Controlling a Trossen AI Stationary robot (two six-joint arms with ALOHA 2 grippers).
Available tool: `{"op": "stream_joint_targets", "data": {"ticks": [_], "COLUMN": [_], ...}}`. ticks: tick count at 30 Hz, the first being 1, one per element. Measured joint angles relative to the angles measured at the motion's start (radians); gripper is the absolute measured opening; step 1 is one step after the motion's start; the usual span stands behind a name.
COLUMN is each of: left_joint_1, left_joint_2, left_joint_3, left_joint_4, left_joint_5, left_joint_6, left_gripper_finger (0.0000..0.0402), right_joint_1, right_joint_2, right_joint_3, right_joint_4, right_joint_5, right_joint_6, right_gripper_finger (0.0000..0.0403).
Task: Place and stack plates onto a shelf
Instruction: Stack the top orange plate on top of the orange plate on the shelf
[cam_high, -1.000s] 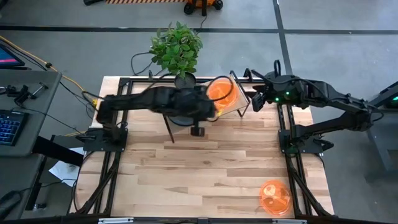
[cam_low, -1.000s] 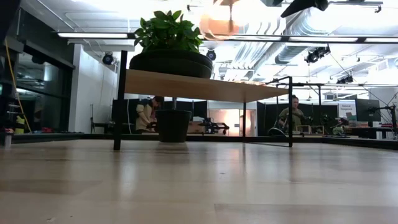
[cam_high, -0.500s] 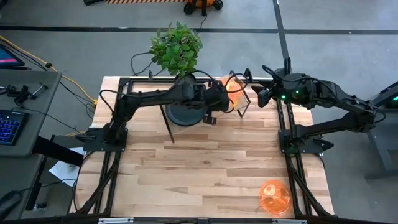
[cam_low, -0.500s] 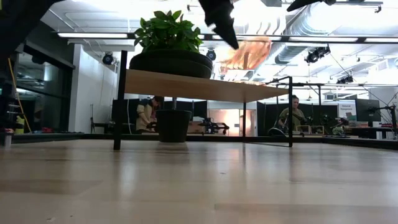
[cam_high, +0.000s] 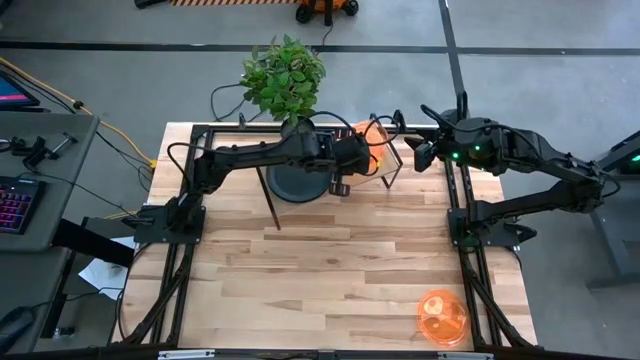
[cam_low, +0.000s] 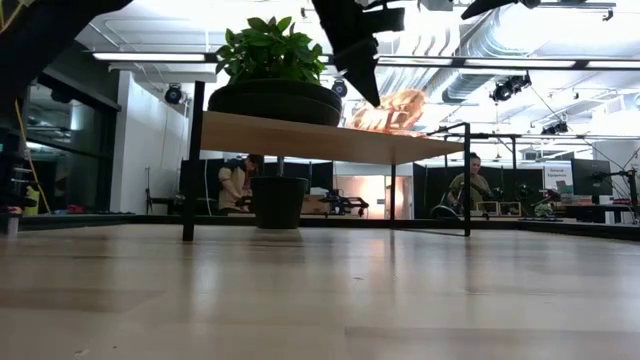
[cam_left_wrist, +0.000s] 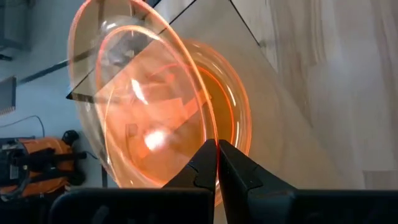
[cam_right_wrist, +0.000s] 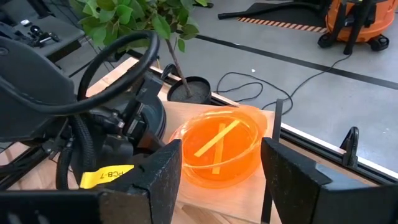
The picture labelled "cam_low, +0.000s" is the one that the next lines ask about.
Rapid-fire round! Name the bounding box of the green potted plant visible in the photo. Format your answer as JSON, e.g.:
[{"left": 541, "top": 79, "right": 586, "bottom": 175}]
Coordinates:
[{"left": 214, "top": 15, "right": 327, "bottom": 230}]

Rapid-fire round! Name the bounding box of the dark background desk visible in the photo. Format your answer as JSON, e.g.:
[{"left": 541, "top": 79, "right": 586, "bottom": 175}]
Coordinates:
[{"left": 563, "top": 202, "right": 640, "bottom": 225}]

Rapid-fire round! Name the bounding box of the dark background monitor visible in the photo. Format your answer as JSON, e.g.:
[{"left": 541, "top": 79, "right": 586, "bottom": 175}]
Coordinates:
[{"left": 571, "top": 158, "right": 614, "bottom": 197}]

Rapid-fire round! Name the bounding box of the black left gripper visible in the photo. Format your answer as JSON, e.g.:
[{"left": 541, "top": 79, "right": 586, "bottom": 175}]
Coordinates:
[{"left": 310, "top": 0, "right": 407, "bottom": 108}]

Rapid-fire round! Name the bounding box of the wooden shelf with black legs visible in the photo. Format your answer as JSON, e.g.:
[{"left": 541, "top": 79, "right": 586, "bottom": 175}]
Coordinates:
[{"left": 182, "top": 80, "right": 472, "bottom": 244}]

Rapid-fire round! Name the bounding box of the yellow cable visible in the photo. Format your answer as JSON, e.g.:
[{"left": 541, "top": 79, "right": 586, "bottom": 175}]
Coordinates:
[{"left": 12, "top": 98, "right": 52, "bottom": 215}]

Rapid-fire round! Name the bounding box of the white sign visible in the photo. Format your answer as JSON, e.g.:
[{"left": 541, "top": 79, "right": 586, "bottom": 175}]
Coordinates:
[{"left": 543, "top": 163, "right": 575, "bottom": 195}]

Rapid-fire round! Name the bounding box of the yellow green container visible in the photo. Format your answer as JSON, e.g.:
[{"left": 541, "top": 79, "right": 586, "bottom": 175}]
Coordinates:
[{"left": 23, "top": 185, "right": 41, "bottom": 217}]

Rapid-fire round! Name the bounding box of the cardboard box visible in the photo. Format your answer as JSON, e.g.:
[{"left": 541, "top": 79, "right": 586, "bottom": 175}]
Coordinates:
[{"left": 301, "top": 193, "right": 331, "bottom": 216}]

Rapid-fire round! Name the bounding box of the person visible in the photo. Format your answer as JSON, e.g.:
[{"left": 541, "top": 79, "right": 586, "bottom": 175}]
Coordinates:
[
  {"left": 217, "top": 153, "right": 265, "bottom": 215},
  {"left": 446, "top": 152, "right": 495, "bottom": 216}
]

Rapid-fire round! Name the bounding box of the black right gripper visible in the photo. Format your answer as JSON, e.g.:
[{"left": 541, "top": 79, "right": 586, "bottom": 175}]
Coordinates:
[{"left": 459, "top": 0, "right": 542, "bottom": 21}]

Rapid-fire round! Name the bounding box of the long ceiling light bar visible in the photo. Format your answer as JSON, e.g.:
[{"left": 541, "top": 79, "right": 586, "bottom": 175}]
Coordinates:
[{"left": 91, "top": 51, "right": 640, "bottom": 71}]

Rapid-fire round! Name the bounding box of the black boom stand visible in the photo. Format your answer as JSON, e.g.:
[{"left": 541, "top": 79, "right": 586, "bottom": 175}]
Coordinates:
[{"left": 591, "top": 168, "right": 640, "bottom": 225}]

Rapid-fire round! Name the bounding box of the black metal rig frame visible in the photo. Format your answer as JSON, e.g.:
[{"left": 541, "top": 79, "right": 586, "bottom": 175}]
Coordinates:
[{"left": 19, "top": 213, "right": 640, "bottom": 242}]

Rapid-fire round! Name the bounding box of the black wheeled cart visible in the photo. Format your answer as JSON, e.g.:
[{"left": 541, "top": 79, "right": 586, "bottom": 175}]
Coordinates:
[{"left": 319, "top": 188, "right": 371, "bottom": 218}]

